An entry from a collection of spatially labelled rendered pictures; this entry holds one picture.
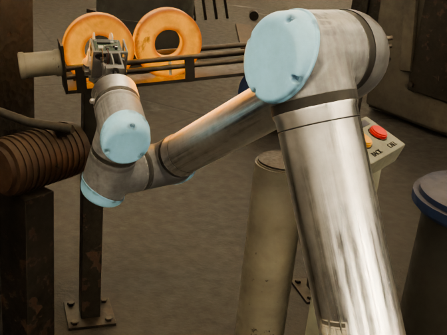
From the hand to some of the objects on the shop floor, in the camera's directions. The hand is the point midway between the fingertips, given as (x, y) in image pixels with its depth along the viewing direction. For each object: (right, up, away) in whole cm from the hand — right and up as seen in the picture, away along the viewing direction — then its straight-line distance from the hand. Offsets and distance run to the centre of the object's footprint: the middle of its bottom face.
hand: (99, 46), depth 151 cm
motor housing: (-18, -68, +20) cm, 73 cm away
